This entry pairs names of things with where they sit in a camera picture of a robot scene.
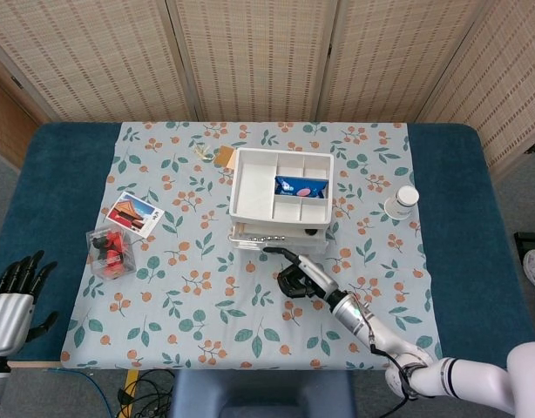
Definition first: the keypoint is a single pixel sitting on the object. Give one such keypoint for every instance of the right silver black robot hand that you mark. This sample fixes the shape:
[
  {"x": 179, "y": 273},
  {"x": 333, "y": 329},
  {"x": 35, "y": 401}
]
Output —
[{"x": 315, "y": 274}]

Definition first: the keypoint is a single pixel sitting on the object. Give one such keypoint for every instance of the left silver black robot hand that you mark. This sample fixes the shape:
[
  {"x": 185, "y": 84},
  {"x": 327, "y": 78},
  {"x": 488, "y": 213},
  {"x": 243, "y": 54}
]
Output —
[{"x": 8, "y": 322}]

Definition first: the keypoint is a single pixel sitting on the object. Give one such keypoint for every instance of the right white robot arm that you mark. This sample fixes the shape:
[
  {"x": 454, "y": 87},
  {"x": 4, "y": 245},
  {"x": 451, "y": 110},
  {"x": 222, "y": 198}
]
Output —
[{"x": 468, "y": 374}]

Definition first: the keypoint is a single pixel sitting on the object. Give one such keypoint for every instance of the white top clear drawer organizer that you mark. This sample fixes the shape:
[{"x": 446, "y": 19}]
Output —
[{"x": 254, "y": 183}]

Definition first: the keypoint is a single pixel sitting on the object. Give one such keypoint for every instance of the blue snack packet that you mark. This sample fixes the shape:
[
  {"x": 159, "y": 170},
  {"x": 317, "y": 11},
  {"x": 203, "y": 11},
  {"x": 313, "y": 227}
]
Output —
[{"x": 300, "y": 187}]

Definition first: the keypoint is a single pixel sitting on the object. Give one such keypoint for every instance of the small white bottle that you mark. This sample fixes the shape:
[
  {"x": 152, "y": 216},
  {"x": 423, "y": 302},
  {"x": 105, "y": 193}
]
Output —
[{"x": 402, "y": 202}]

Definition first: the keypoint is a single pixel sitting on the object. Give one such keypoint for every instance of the floral orange berry tablecloth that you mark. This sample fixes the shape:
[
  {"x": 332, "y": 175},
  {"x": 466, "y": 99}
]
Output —
[{"x": 206, "y": 313}]

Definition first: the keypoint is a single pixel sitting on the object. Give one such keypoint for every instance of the clear box of red toys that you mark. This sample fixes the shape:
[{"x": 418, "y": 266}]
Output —
[{"x": 110, "y": 252}]

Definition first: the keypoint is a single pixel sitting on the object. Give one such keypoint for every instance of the blue chair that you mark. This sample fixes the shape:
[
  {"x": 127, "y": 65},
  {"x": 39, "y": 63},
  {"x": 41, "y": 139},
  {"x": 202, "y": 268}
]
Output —
[{"x": 263, "y": 392}]

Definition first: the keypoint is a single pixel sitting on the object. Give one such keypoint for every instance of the small brown wooden block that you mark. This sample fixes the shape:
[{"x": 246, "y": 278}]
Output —
[{"x": 224, "y": 157}]

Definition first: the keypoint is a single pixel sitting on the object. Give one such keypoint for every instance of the small yellow ribbon clip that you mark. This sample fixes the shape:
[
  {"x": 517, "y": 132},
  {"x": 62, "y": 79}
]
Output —
[{"x": 203, "y": 152}]

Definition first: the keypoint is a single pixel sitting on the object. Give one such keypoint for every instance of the temple picture postcard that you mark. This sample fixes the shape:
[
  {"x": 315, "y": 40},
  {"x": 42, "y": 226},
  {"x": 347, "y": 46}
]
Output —
[{"x": 134, "y": 214}]

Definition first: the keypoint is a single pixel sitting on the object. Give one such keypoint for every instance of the black floor stand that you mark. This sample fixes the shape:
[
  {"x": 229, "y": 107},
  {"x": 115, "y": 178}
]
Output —
[{"x": 526, "y": 241}]

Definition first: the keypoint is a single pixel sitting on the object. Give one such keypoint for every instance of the woven folding screen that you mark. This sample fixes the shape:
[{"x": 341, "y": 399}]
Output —
[{"x": 250, "y": 56}]

